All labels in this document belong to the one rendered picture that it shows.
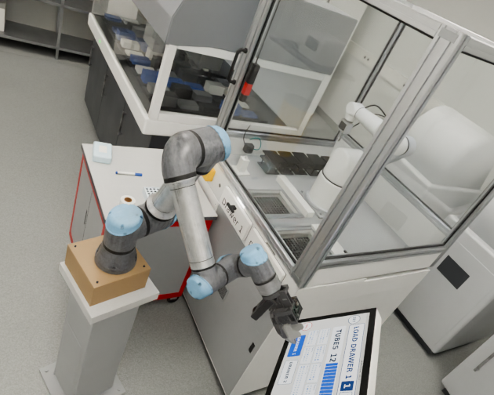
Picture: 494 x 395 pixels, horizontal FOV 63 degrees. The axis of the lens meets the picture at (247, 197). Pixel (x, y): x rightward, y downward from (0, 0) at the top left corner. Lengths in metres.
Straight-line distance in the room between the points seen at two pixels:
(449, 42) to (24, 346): 2.21
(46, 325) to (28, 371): 0.26
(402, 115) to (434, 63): 0.17
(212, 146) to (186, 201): 0.19
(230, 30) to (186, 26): 0.26
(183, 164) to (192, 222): 0.17
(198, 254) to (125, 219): 0.36
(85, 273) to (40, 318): 0.97
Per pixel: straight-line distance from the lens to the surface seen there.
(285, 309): 1.29
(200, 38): 2.38
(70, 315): 1.87
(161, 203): 1.44
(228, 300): 2.16
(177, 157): 1.14
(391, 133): 1.37
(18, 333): 2.44
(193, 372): 2.44
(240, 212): 1.96
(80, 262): 1.59
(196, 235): 1.17
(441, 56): 1.32
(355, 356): 1.29
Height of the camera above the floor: 2.02
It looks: 32 degrees down
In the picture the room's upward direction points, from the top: 25 degrees clockwise
